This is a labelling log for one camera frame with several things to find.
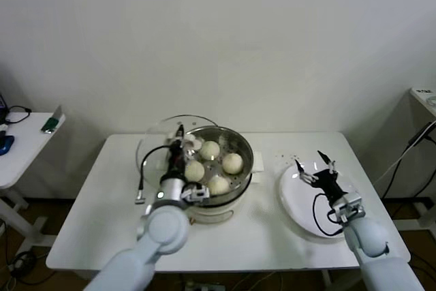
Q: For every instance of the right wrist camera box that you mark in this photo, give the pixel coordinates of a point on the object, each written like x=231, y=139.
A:
x=349, y=204

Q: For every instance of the white floor stand frame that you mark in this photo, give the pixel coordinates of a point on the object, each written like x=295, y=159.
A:
x=420, y=216

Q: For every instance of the glass pot lid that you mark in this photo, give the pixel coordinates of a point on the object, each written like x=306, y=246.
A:
x=153, y=141

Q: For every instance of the brown crumbs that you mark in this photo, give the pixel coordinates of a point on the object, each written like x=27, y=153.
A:
x=292, y=158

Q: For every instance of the dark device with blue screen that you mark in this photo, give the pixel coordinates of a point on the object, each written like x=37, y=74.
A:
x=2, y=103

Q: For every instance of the power strip on floor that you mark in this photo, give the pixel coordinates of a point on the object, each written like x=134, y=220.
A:
x=204, y=286

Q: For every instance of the white steamed baozi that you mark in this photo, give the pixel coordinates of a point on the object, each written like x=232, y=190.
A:
x=195, y=170
x=209, y=150
x=232, y=164
x=218, y=185

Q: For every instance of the white electric cooker base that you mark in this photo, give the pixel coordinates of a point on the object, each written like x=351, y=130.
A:
x=221, y=212

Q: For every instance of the steel steamer basket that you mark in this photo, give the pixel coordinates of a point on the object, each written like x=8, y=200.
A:
x=247, y=158

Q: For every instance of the white round plate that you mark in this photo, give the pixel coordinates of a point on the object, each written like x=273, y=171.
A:
x=293, y=202

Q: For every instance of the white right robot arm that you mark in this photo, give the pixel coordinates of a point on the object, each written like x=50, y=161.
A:
x=368, y=240

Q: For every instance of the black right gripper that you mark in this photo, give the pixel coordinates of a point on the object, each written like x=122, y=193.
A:
x=328, y=183

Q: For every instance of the white side table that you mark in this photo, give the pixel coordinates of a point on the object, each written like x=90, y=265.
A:
x=27, y=141

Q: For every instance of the green and silver object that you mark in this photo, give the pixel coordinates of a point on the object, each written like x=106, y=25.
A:
x=52, y=121

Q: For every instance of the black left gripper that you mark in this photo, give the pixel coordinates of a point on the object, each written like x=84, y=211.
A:
x=175, y=163

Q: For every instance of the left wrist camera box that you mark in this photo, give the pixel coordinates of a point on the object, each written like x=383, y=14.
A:
x=195, y=194

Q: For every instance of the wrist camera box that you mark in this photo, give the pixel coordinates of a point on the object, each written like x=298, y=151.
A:
x=195, y=194
x=349, y=204

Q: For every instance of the white cabinet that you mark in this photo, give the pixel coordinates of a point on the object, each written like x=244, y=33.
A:
x=420, y=107

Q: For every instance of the blue object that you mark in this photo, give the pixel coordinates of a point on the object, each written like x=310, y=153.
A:
x=6, y=143

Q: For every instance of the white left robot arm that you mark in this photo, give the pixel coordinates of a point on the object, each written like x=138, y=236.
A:
x=163, y=226

